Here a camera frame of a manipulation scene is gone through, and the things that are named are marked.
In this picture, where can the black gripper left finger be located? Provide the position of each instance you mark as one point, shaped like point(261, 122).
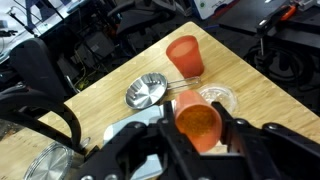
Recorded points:
point(150, 150)

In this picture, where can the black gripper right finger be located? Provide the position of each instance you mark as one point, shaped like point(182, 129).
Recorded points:
point(266, 150)

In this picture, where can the black office chair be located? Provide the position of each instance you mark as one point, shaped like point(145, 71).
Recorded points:
point(36, 66)

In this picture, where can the large orange plastic cup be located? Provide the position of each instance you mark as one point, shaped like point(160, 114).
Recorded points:
point(186, 55)

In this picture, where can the small orange plastic cup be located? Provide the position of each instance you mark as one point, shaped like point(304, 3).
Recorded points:
point(196, 121)

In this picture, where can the white digital kitchen scale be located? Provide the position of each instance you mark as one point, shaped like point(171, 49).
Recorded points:
point(140, 120)

